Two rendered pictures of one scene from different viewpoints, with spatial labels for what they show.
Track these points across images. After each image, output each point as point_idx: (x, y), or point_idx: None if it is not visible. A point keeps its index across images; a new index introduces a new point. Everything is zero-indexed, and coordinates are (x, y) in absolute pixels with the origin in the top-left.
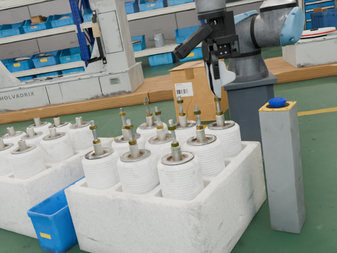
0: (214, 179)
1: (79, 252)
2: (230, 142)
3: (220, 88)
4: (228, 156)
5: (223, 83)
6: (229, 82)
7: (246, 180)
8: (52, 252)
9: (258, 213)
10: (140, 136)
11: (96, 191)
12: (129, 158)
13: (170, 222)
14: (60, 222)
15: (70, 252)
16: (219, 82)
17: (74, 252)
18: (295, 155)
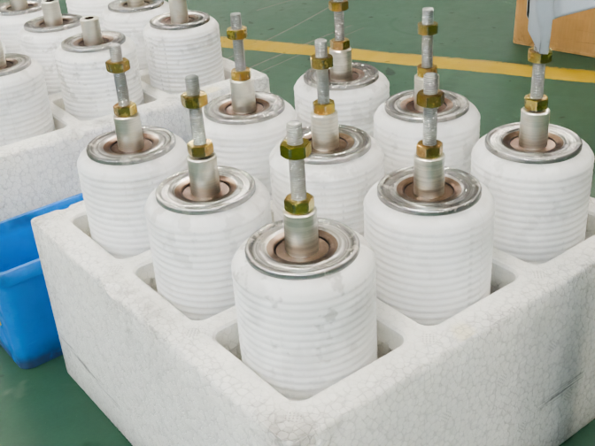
0: (419, 340)
1: (63, 380)
2: (542, 211)
3: (551, 24)
4: (522, 251)
5: (565, 8)
6: (590, 6)
7: (557, 346)
8: (7, 356)
9: (578, 435)
10: (278, 111)
11: (91, 256)
12: (179, 196)
13: (228, 437)
14: (24, 296)
15: (43, 371)
16: (549, 0)
17: (52, 374)
18: None
